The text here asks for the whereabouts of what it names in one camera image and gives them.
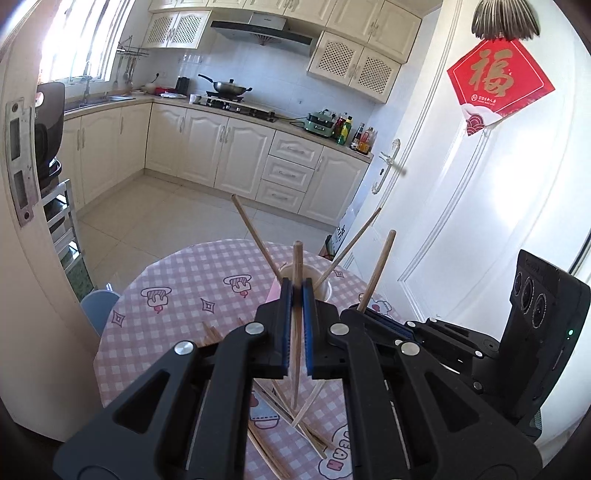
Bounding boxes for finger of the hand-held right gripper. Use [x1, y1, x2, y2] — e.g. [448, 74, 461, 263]
[348, 302, 502, 358]
[341, 308, 483, 393]

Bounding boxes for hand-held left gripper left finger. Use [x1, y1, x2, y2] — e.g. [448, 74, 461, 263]
[53, 277, 296, 480]

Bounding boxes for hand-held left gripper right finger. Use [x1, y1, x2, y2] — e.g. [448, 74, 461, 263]
[301, 277, 543, 480]

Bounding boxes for pink cup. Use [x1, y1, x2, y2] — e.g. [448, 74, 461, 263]
[270, 262, 334, 305]

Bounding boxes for wooden chopstick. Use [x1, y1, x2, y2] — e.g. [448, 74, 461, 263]
[291, 240, 305, 411]
[314, 207, 384, 289]
[358, 229, 398, 313]
[231, 194, 281, 280]

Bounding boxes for bunch of wooden chopsticks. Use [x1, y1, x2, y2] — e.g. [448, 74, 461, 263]
[199, 318, 340, 480]

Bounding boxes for white bag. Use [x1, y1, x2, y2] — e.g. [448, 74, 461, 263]
[331, 203, 366, 261]

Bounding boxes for pink checked tablecloth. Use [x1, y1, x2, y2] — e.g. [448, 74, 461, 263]
[92, 237, 407, 480]

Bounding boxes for white door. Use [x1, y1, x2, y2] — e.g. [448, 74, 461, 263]
[366, 0, 591, 462]

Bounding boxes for light blue stool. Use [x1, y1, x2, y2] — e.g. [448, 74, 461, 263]
[81, 288, 122, 337]

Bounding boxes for cream lower cabinets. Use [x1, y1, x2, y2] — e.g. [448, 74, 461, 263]
[60, 102, 373, 228]

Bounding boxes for cream cabinets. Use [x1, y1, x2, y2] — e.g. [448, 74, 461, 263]
[141, 0, 423, 104]
[60, 102, 373, 228]

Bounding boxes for green electric pot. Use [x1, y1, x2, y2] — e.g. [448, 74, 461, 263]
[302, 109, 339, 140]

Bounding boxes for gas stove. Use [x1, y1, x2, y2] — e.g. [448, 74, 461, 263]
[191, 95, 279, 123]

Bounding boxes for metal shelf rack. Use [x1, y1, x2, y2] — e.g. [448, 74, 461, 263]
[39, 179, 94, 301]

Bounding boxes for metal wok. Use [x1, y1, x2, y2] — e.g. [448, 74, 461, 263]
[198, 74, 254, 98]

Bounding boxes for red paper door decoration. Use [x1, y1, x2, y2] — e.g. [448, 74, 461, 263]
[446, 39, 556, 137]

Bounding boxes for steel sink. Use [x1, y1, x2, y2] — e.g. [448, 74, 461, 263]
[65, 92, 137, 112]

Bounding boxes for range hood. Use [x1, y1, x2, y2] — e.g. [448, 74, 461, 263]
[210, 13, 315, 48]

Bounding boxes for dark fan-shaped ornament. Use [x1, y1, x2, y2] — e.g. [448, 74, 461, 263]
[471, 0, 541, 40]

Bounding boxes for cream upper cabinets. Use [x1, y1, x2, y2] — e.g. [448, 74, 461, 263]
[141, 0, 423, 104]

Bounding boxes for metal door strike plate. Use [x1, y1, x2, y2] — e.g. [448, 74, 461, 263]
[4, 98, 38, 228]

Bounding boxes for metal faucet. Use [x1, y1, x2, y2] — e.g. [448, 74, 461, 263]
[81, 60, 94, 105]

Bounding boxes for black kitchen appliance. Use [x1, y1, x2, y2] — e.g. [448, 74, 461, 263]
[34, 82, 66, 190]

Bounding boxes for window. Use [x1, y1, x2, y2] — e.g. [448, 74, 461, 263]
[39, 0, 136, 87]

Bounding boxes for clear door handle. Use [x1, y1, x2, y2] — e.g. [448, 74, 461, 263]
[372, 138, 408, 195]

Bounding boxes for wall utensil rack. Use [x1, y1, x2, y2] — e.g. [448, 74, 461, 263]
[111, 41, 151, 92]

